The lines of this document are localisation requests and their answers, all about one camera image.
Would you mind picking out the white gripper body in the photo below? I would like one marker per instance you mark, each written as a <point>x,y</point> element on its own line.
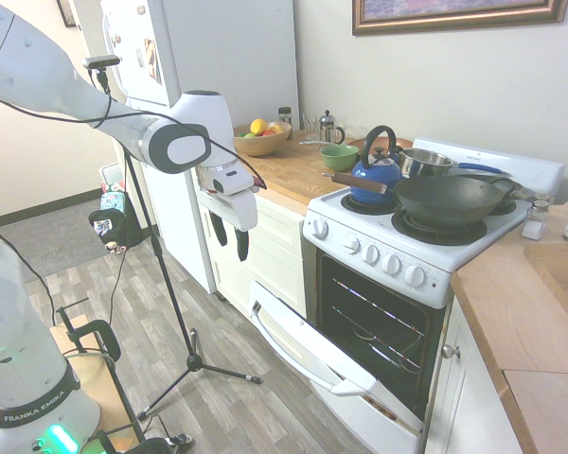
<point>231,194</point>

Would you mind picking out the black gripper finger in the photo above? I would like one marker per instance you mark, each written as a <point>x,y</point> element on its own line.
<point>219,230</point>
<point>242,245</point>

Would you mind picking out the white oven door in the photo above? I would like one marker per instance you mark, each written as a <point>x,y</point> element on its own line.
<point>331,361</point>

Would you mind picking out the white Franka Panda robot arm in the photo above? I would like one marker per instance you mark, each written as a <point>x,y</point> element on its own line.
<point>38,90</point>

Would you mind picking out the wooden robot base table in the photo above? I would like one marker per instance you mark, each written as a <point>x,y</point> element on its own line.
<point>90,378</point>

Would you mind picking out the cream kitchen cabinet drawers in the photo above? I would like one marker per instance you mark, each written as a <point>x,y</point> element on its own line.
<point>265,255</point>

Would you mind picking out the wooden fruit bowl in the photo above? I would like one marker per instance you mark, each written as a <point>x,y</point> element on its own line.
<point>260,140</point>

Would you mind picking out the yellow lemon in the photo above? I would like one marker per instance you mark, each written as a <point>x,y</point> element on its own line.
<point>258,126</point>

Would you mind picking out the dark lidded glass jar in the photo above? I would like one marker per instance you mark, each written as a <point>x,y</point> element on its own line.
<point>285,118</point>

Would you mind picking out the clear drinking glass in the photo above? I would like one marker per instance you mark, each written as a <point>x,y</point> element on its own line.
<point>311,126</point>

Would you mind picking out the white refrigerator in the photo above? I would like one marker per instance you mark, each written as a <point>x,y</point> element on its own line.
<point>189,94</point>

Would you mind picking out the black bag with patterned pouch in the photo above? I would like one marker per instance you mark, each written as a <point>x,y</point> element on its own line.
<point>111,224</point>

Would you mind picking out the green ceramic bowl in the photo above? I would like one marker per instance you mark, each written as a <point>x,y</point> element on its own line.
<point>339,156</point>

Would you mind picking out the glass french press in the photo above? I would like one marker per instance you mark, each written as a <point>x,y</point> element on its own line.
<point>330,127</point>

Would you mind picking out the blue kettle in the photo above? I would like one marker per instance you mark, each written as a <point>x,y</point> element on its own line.
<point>376,177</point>

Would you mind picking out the white electric stove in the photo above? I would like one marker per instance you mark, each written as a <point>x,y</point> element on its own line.
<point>407,265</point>

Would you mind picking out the black table clamp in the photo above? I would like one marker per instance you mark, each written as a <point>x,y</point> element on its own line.
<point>92,350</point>

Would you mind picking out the black wok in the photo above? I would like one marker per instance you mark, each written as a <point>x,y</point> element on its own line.
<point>447,199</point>

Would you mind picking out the white cabinet with metal knob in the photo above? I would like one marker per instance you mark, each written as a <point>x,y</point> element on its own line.
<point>464,392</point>

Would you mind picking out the black frying pan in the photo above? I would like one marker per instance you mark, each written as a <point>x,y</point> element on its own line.
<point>506,186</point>

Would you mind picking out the small glass spice shaker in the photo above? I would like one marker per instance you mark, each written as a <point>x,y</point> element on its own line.
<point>536,217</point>

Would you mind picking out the wooden cutting board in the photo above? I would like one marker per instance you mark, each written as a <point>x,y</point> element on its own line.
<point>561,279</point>

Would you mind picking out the black camera tripod stand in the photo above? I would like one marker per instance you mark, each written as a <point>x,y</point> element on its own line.
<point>170,279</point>

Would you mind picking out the black exterior camera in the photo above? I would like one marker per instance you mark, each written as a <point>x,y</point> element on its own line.
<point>101,62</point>

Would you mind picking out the framed wall painting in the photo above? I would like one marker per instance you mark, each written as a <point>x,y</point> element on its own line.
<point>459,14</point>

